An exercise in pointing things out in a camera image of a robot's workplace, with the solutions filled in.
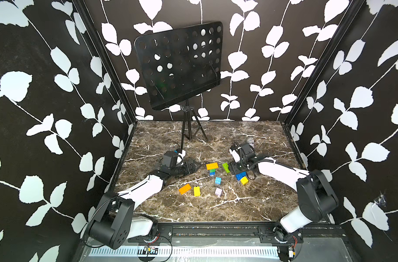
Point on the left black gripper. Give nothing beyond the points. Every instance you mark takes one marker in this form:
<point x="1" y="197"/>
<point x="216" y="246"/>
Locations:
<point x="190" y="169"/>

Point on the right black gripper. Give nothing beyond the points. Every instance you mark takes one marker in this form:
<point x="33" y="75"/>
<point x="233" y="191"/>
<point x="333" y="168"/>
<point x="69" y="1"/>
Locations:
<point x="233" y="167"/>

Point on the lime green long lego brick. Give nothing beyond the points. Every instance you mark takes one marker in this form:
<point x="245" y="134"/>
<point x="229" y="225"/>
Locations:
<point x="226" y="167"/>

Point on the orange long lego brick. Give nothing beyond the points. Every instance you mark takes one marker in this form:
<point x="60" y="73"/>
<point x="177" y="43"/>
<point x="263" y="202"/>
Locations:
<point x="184" y="189"/>
<point x="212" y="166"/>

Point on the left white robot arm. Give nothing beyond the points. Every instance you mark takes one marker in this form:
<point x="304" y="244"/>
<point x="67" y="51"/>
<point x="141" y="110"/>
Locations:
<point x="113" y="221"/>

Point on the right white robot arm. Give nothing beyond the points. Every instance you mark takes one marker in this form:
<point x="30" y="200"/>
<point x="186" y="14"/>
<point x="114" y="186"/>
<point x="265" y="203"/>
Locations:
<point x="316" y="197"/>

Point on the blue lego brick pair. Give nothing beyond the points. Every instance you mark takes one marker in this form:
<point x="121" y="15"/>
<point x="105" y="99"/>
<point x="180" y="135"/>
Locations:
<point x="241" y="175"/>

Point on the yellow square lego brick right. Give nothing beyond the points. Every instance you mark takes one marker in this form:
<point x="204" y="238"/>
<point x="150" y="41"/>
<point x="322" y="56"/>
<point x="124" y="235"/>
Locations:
<point x="244" y="180"/>

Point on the yellow lego brick left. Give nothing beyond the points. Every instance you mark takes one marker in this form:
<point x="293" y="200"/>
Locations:
<point x="197" y="191"/>

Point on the cyan square lego brick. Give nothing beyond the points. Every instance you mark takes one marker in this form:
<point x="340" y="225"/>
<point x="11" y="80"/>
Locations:
<point x="218" y="180"/>

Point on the lilac square lego brick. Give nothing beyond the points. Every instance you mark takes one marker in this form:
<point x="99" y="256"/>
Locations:
<point x="218" y="192"/>

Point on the purple glitter microphone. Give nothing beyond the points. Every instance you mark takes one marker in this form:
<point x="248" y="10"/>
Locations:
<point x="250" y="141"/>

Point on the black perforated music stand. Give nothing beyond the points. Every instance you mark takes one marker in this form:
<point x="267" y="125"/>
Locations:
<point x="179" y="64"/>

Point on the black front mounting rail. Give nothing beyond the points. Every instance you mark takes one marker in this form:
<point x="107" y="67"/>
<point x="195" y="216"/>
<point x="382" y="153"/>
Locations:
<point x="264" y="231"/>

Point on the white slotted cable duct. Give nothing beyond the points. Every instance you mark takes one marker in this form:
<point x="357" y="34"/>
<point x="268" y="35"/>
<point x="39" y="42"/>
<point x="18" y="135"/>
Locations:
<point x="176" y="252"/>

